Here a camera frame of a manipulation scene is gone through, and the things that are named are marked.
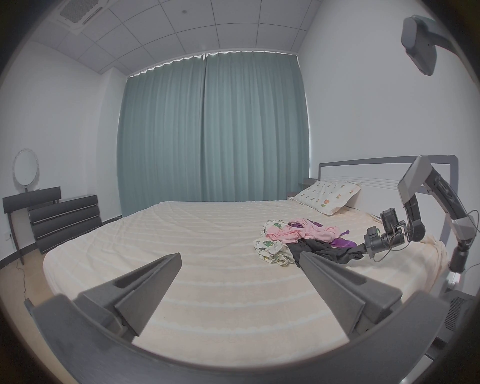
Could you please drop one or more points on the blue-green curtain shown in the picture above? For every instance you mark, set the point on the blue-green curtain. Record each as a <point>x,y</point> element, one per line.
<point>258,131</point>
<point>161,142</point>

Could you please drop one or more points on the pile of clothes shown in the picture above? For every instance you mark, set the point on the pile of clothes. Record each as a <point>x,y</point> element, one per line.
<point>296,232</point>

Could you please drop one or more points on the black chest of drawers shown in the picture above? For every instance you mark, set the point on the black chest of drawers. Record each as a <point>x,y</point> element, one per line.
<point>63,225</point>

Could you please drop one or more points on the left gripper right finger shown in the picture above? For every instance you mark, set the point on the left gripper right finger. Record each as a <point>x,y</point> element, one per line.
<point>345,296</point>

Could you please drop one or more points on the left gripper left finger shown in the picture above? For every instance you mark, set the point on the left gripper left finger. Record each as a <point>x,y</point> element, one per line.
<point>138,296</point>

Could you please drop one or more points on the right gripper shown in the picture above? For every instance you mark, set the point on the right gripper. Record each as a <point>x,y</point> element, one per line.
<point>374,243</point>

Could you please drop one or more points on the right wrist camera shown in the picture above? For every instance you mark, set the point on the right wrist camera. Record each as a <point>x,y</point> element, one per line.
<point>392,221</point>

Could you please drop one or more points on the ceiling air conditioner panel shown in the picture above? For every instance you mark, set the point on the ceiling air conditioner panel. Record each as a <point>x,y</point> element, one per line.
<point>80,13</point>

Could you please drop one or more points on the black dressing table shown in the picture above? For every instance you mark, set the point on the black dressing table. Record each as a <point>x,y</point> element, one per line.
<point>32,198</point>

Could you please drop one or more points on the white printed pillow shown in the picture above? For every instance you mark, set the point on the white printed pillow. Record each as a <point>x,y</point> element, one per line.
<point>326,195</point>

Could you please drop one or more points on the round white mirror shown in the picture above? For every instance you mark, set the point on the round white mirror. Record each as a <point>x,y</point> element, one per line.
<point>26,172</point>

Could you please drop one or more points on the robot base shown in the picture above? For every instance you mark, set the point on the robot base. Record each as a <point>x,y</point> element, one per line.
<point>455,311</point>

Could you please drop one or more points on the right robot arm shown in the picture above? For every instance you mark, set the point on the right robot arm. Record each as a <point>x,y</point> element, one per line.
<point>412,180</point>

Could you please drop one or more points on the grey bedside table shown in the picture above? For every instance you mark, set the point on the grey bedside table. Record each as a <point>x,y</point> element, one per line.
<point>307,183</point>

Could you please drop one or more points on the bed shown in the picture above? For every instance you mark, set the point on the bed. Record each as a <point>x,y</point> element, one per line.
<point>225,243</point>

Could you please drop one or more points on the black T-shirt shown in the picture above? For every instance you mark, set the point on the black T-shirt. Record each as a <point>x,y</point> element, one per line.
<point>322,253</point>

